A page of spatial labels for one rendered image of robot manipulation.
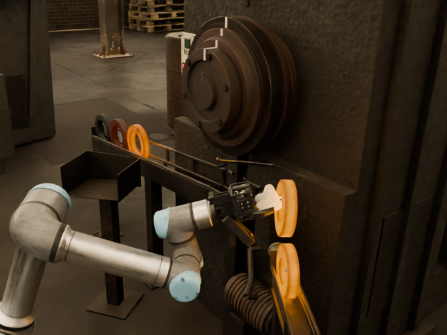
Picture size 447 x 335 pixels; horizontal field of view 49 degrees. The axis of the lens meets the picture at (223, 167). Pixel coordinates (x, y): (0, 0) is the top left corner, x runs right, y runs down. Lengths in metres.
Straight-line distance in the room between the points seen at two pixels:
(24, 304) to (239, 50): 0.97
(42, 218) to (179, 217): 0.34
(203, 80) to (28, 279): 0.80
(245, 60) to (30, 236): 0.81
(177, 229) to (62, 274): 1.49
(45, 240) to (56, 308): 1.31
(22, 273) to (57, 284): 1.22
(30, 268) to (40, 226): 0.23
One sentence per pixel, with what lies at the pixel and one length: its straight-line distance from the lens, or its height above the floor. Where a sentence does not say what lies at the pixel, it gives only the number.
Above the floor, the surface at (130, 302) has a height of 0.01.
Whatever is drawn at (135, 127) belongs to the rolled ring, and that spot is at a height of 0.77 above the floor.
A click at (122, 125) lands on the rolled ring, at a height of 0.75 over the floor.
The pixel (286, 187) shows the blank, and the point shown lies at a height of 0.98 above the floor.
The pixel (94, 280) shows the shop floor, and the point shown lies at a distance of 2.64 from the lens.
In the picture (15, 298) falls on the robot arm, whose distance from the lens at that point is 1.49.
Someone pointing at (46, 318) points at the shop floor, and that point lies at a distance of 2.45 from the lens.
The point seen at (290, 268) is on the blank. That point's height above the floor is 0.75.
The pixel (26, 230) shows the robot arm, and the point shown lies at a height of 0.93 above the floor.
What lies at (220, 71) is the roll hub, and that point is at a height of 1.20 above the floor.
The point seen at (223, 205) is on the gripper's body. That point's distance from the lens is 1.29.
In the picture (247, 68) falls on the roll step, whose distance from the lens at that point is 1.55.
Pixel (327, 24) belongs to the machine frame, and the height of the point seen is 1.35.
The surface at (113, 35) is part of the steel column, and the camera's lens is 8.71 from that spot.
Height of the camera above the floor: 1.51
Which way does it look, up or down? 23 degrees down
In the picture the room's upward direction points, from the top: 2 degrees clockwise
